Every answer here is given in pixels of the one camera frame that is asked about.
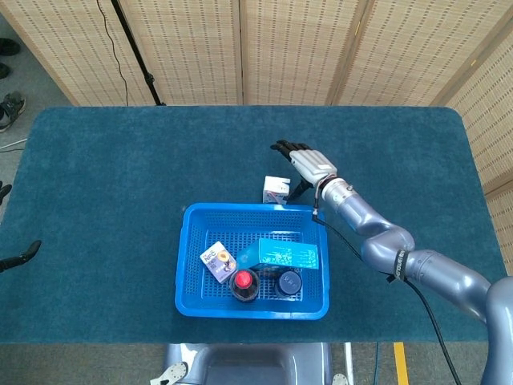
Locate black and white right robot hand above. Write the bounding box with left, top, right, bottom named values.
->
left=270, top=139, right=337, bottom=201

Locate cola bottle red cap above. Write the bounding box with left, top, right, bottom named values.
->
left=228, top=269, right=261, bottom=304

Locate grey sneaker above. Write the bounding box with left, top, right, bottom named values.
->
left=0, top=91, right=27, bottom=133

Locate small white carton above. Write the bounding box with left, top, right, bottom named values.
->
left=262, top=175, right=292, bottom=205

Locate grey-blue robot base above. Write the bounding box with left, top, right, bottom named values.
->
left=150, top=342, right=349, bottom=385

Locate thin black hanging cable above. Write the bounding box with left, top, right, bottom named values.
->
left=95, top=0, right=130, bottom=107

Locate small purple carton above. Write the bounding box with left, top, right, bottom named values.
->
left=200, top=240, right=237, bottom=284

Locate white floor cable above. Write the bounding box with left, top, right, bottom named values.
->
left=0, top=137, right=28, bottom=152

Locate white bottle blue cap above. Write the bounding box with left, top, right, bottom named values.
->
left=274, top=270, right=304, bottom=298

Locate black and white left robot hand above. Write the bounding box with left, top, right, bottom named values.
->
left=0, top=182, right=42, bottom=274

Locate black tripod pole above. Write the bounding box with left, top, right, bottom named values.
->
left=110, top=0, right=168, bottom=107

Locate blue cookie box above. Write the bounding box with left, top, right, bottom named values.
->
left=236, top=237, right=321, bottom=280

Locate blue plastic perforated basket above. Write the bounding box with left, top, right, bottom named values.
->
left=174, top=201, right=330, bottom=320

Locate teal table mat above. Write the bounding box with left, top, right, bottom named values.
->
left=0, top=105, right=513, bottom=346

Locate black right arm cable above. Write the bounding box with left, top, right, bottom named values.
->
left=310, top=206, right=462, bottom=385

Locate bamboo folding screen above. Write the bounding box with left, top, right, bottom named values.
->
left=0, top=0, right=513, bottom=257

